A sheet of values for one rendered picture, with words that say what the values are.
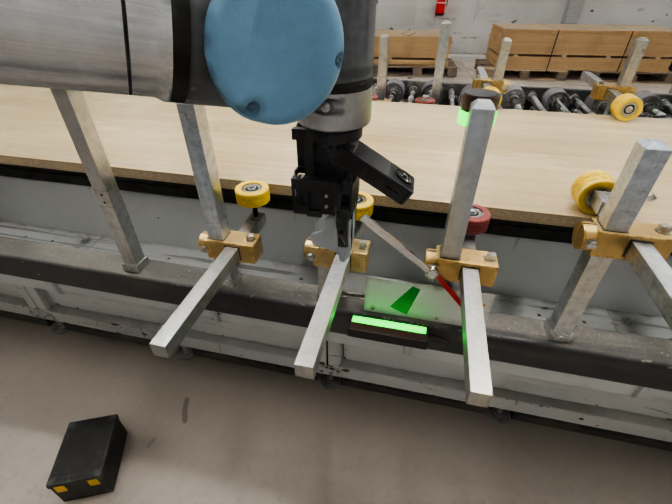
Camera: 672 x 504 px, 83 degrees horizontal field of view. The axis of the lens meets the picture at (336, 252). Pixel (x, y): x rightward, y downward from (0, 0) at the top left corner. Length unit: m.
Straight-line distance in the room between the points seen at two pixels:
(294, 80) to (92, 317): 1.70
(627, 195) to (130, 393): 1.66
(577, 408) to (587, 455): 0.19
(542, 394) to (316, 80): 1.35
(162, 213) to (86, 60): 1.00
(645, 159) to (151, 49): 0.65
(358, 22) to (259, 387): 1.39
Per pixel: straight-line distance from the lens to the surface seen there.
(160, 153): 1.22
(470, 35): 7.92
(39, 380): 1.99
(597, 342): 0.97
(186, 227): 1.22
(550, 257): 1.06
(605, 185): 0.94
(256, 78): 0.25
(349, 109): 0.45
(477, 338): 0.64
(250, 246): 0.84
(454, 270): 0.77
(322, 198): 0.51
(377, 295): 0.83
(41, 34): 0.25
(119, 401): 1.75
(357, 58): 0.44
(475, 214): 0.85
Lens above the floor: 1.32
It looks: 37 degrees down
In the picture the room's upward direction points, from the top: straight up
